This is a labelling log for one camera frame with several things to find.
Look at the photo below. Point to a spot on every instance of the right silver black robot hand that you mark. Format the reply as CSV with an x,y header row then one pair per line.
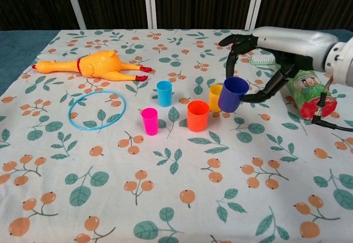
x,y
292,47

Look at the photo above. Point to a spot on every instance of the dark blue plastic cup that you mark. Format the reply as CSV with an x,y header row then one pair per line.
x,y
231,96

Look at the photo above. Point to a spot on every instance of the yellow plastic cup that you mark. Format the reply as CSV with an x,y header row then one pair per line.
x,y
213,99

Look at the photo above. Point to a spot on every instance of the light blue plastic cup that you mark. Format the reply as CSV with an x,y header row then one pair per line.
x,y
164,96

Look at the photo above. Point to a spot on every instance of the pink plastic cup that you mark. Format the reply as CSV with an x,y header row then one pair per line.
x,y
150,124

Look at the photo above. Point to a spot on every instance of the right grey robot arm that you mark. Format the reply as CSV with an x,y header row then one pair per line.
x,y
342,60

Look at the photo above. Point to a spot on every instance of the white bristle green brush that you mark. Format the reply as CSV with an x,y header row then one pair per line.
x,y
260,60

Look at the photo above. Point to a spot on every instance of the green bottle red cap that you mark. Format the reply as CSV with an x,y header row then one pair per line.
x,y
306,88

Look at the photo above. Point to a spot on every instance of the orange plastic cup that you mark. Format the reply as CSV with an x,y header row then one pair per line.
x,y
197,121

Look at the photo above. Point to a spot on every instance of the floral print tablecloth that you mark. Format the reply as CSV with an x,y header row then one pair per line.
x,y
176,198

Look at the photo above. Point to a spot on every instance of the yellow rubber chicken toy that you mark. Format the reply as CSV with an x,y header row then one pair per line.
x,y
102,63

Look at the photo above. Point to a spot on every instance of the white partition post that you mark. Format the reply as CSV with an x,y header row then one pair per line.
x,y
73,2
150,2
255,2

